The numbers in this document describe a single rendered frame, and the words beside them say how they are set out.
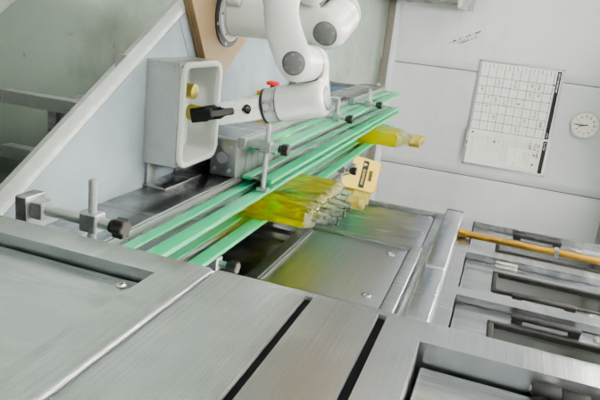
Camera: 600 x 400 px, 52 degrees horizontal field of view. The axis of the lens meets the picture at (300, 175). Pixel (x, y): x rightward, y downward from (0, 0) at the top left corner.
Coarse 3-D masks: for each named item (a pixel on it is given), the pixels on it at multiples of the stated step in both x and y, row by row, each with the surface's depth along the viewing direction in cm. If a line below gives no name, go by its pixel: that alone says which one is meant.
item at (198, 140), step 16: (192, 64) 127; (208, 64) 133; (192, 80) 142; (208, 80) 141; (208, 96) 142; (192, 128) 144; (208, 128) 143; (192, 144) 145; (208, 144) 144; (176, 160) 131; (192, 160) 135
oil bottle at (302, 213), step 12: (252, 204) 148; (264, 204) 147; (276, 204) 146; (288, 204) 145; (300, 204) 145; (312, 204) 146; (252, 216) 149; (264, 216) 148; (276, 216) 147; (288, 216) 146; (300, 216) 145; (312, 216) 144
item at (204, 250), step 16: (352, 144) 253; (368, 144) 257; (336, 160) 222; (320, 176) 196; (224, 224) 143; (240, 224) 145; (256, 224) 145; (208, 240) 133; (224, 240) 133; (240, 240) 136; (176, 256) 122; (192, 256) 124; (208, 256) 124
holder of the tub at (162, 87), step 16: (160, 64) 126; (176, 64) 125; (160, 80) 127; (176, 80) 126; (160, 96) 128; (176, 96) 126; (160, 112) 128; (176, 112) 127; (144, 128) 131; (160, 128) 129; (176, 128) 128; (144, 144) 131; (160, 144) 130; (176, 144) 129; (144, 160) 132; (160, 160) 131; (176, 176) 143; (192, 176) 144
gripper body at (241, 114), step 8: (248, 96) 129; (256, 96) 127; (216, 104) 129; (224, 104) 128; (232, 104) 127; (240, 104) 127; (248, 104) 128; (256, 104) 126; (240, 112) 127; (248, 112) 128; (256, 112) 126; (224, 120) 128; (232, 120) 128; (240, 120) 128; (248, 120) 127; (256, 120) 128; (264, 120) 128
